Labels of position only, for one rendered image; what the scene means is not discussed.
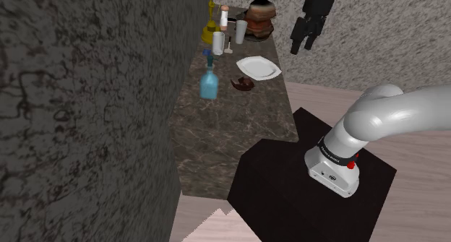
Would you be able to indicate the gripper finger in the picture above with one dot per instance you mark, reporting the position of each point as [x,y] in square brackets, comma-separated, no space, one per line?
[298,35]
[314,33]

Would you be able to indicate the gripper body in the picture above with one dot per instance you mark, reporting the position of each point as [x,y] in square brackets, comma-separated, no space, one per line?
[317,7]

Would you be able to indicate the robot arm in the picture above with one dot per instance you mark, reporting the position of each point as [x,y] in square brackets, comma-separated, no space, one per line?
[380,116]

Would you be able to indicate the brown layered vase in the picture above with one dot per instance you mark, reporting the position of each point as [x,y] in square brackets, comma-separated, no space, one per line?
[260,19]

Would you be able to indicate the white square plate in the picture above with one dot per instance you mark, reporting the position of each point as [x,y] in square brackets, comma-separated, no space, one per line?
[259,68]

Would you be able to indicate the white cup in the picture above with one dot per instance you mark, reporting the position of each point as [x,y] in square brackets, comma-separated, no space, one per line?
[241,31]
[218,43]

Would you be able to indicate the small white brush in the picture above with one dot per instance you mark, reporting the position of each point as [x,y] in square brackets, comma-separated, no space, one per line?
[229,47]

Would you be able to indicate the dark brown bowl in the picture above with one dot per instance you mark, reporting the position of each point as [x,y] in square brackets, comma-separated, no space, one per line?
[243,84]

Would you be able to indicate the gold trophy statuette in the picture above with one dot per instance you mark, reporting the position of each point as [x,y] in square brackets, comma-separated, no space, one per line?
[210,26]

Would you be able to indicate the small blue object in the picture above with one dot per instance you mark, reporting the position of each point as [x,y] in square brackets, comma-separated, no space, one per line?
[206,52]

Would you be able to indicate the blue glass bottle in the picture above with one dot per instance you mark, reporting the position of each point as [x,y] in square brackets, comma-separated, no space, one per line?
[209,82]

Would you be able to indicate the dark robot stand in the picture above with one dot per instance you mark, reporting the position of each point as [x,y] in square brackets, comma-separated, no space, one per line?
[303,199]

